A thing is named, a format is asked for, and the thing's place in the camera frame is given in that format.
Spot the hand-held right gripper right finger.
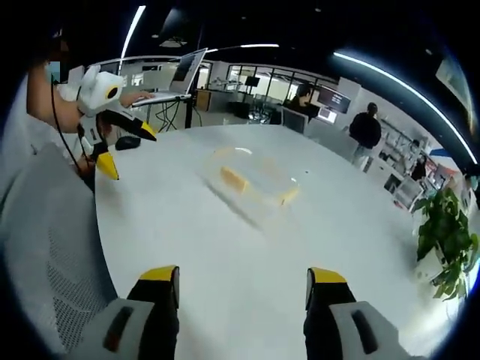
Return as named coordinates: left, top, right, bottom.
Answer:
left=303, top=266, right=408, bottom=360

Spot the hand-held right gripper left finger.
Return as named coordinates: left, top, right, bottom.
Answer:
left=99, top=265, right=180, bottom=360

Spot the clear container with yellow buckle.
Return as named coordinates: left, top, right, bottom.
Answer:
left=202, top=145, right=303, bottom=210

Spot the black computer mouse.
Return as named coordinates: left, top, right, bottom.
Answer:
left=115, top=135, right=142, bottom=151

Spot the person's head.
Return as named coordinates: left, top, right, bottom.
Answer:
left=44, top=31, right=72, bottom=86

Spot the black laptop stand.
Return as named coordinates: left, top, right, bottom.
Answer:
left=145, top=97, right=203, bottom=132

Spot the straight ceiling light strip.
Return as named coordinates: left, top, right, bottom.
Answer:
left=119, top=4, right=147, bottom=61
left=205, top=43, right=281, bottom=53

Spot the brown wooden cabinet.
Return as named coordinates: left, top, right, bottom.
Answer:
left=194, top=88, right=215, bottom=112

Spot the silver laptop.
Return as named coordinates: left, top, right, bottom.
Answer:
left=130, top=47, right=209, bottom=109

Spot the grey mesh office chair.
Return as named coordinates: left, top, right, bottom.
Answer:
left=0, top=142, right=121, bottom=357

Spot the green potted plant white pot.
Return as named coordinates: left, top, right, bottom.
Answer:
left=412, top=186, right=480, bottom=301

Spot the white office chair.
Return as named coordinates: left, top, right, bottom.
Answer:
left=305, top=123, right=353, bottom=155
left=283, top=108, right=308, bottom=134

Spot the white shelving unit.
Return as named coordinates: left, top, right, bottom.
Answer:
left=378, top=115, right=451, bottom=211

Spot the long curved ceiling light strip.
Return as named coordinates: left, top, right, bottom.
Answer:
left=332, top=50, right=479, bottom=166

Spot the hanging ceiling panel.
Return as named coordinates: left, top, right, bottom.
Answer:
left=434, top=55, right=472, bottom=110

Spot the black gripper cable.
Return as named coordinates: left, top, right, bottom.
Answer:
left=48, top=69, right=95, bottom=170

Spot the dark wall monitor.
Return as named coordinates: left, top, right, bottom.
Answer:
left=318, top=88, right=352, bottom=113

